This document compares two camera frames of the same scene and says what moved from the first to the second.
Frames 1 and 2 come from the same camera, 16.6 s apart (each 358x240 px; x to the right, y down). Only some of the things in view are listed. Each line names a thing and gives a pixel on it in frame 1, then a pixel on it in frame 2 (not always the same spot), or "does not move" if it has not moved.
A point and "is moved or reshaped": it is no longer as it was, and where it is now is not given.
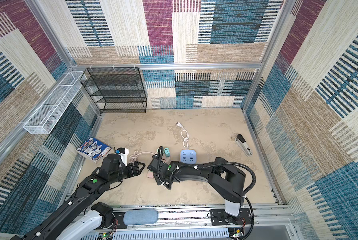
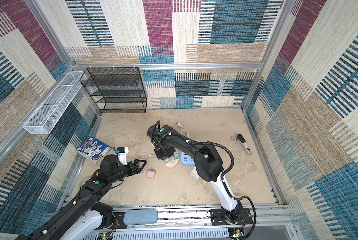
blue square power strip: x=188 y=156 does not move
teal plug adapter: x=167 y=152 is moved or reshaped
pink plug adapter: x=150 y=174 does not move
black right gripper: x=159 y=181 to x=162 y=156
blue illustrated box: x=93 y=149 does not move
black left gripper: x=131 y=167 does not move
